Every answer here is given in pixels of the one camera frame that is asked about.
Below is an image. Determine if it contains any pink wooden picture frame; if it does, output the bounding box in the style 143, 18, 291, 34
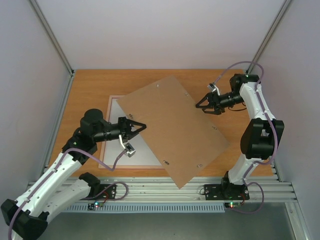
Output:
98, 94, 171, 170

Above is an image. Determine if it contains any left controller board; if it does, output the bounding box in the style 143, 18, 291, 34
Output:
87, 202, 104, 211

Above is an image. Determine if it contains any aluminium corner post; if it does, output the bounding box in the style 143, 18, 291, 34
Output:
252, 0, 293, 63
27, 0, 76, 76

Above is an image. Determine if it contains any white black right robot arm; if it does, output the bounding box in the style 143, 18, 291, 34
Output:
195, 73, 285, 201

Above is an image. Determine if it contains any grey slotted cable duct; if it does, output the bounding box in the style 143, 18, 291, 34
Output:
64, 202, 225, 214

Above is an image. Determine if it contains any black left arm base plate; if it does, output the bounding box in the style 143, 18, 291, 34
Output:
84, 183, 117, 201

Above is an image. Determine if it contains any right aluminium corner post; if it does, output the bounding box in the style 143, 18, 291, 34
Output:
252, 0, 293, 63

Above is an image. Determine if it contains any aluminium front rail platform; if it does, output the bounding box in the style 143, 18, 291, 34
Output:
99, 175, 298, 203

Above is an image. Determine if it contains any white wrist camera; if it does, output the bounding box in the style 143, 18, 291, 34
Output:
207, 82, 221, 96
118, 135, 136, 158

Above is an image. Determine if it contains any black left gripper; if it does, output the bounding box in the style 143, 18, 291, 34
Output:
93, 117, 147, 143

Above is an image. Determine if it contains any brown cardboard backing board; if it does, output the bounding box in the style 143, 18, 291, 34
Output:
117, 76, 230, 189

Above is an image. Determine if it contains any autumn forest photo print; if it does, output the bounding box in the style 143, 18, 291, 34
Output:
100, 95, 163, 169

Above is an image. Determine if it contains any right controller board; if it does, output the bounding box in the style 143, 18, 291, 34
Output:
224, 201, 244, 209

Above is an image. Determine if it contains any controller board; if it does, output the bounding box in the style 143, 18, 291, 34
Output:
87, 202, 104, 211
224, 201, 244, 209

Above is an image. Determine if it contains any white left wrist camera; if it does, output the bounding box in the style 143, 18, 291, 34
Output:
118, 135, 136, 158

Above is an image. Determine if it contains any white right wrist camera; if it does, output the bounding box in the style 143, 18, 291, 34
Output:
207, 82, 221, 96

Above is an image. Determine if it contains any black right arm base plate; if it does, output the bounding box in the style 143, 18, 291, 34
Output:
204, 183, 250, 201

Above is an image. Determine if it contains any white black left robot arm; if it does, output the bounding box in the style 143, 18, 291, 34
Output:
0, 108, 147, 240

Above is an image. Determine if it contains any left aluminium corner post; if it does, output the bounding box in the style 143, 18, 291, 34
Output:
27, 0, 76, 76

